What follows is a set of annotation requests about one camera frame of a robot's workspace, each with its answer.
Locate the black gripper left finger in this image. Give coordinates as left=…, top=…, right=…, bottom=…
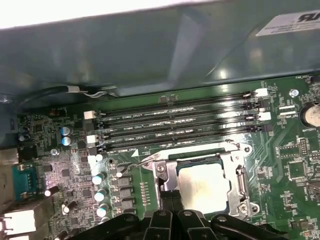
left=82, top=190, right=173, bottom=240

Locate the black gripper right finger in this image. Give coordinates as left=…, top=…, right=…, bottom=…
left=171, top=190, right=290, bottom=240

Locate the silver CPU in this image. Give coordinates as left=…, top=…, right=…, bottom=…
left=177, top=162, right=233, bottom=212

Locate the silver socket cover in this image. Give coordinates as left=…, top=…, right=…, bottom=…
left=153, top=149, right=251, bottom=218

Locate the black RAM slot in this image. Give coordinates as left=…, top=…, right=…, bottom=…
left=84, top=99, right=272, bottom=131
left=87, top=122, right=273, bottom=156
left=83, top=88, right=269, bottom=120
left=86, top=111, right=273, bottom=146

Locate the CPU socket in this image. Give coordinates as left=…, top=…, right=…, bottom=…
left=146, top=140, right=262, bottom=222

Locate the blue-top capacitor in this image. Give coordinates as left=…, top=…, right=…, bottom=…
left=91, top=172, right=105, bottom=186
left=94, top=187, right=109, bottom=203
left=96, top=202, right=110, bottom=218

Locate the green motherboard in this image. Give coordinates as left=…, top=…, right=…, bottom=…
left=14, top=74, right=320, bottom=240

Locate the blue serial port connector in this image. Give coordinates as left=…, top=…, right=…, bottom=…
left=11, top=163, right=40, bottom=202

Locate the silver port housing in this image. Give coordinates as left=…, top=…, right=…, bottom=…
left=0, top=208, right=36, bottom=236

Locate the silver coin battery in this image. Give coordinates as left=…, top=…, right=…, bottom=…
left=300, top=101, right=320, bottom=129

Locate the black PC case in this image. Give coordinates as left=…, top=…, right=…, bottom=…
left=0, top=0, right=320, bottom=240

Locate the white printed label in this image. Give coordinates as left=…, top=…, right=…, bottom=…
left=254, top=12, right=320, bottom=38

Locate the thin wire with white plug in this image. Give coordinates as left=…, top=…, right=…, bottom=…
left=21, top=84, right=118, bottom=107

